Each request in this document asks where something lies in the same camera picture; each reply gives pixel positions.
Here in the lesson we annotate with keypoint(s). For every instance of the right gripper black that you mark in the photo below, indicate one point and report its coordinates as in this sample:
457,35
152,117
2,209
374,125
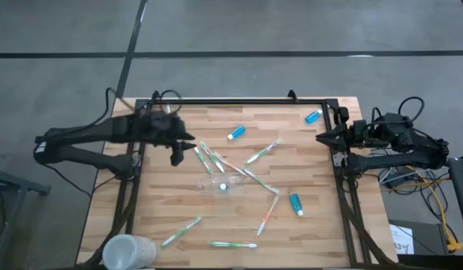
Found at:
355,135

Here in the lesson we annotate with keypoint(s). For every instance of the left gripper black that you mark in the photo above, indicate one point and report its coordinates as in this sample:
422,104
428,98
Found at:
158,127

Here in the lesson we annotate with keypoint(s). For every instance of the clear acrylic organizer box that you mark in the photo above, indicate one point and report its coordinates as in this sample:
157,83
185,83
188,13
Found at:
208,185

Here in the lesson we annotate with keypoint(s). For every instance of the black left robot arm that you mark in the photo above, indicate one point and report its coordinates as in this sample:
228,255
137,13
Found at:
85,131

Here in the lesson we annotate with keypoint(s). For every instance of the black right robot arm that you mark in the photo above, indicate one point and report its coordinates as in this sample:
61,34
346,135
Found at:
388,162

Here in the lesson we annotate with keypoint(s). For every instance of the white printed paper sheet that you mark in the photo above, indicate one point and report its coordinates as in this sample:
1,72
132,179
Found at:
401,240

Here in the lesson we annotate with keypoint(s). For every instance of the white cylindrical canister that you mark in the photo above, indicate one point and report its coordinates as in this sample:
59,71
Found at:
128,253

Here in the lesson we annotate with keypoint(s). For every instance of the black box on floor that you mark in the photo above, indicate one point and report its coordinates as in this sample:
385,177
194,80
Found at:
426,236

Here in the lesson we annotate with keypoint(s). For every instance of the dark grey metal stand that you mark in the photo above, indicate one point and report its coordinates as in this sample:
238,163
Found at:
21,183

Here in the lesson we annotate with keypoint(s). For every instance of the silver metal bracket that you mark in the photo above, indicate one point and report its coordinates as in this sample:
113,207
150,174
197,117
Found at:
338,159

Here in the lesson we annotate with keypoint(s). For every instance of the black clamp on frame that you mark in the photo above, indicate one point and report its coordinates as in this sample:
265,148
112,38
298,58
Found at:
292,96

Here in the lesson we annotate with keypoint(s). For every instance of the black aluminium table frame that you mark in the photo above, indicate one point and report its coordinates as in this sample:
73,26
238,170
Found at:
235,101

